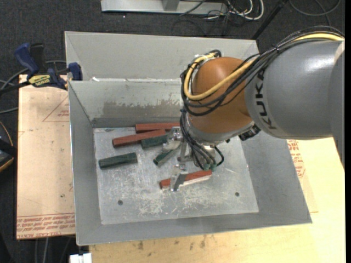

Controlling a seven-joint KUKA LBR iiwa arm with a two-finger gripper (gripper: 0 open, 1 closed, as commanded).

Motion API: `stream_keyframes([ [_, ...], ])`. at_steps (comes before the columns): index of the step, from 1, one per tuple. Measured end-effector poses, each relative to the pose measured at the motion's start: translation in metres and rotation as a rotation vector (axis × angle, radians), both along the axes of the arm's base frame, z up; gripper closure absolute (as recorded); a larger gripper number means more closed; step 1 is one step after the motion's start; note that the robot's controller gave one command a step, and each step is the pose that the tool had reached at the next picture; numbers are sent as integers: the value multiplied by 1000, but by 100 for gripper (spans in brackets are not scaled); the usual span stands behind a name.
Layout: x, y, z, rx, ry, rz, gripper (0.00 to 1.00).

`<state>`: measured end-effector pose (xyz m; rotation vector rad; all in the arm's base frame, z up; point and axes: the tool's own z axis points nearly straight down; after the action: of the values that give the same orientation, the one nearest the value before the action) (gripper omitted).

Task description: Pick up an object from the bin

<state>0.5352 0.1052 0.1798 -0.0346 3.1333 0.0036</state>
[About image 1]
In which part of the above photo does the brown cardboard board red print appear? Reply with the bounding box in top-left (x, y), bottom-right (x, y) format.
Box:
top-left (16, 74), bottom-right (319, 240)

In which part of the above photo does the grey metal bin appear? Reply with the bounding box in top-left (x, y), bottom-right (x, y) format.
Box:
top-left (64, 31), bottom-right (313, 247)

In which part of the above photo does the dark green flat block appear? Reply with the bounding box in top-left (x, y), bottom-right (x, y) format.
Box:
top-left (152, 148), bottom-right (178, 168)
top-left (140, 135), bottom-right (169, 150)
top-left (98, 152), bottom-right (138, 170)

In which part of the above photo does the black cylinder on white bracket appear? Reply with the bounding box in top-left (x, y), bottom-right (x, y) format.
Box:
top-left (237, 124), bottom-right (262, 142)

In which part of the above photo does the red-brown flat block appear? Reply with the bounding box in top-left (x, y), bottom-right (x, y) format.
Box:
top-left (111, 128), bottom-right (167, 148)
top-left (135, 122), bottom-right (180, 134)
top-left (159, 169), bottom-right (213, 191)

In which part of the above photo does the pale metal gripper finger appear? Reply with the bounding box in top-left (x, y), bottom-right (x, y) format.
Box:
top-left (169, 165), bottom-right (190, 192)
top-left (162, 127), bottom-right (184, 153)

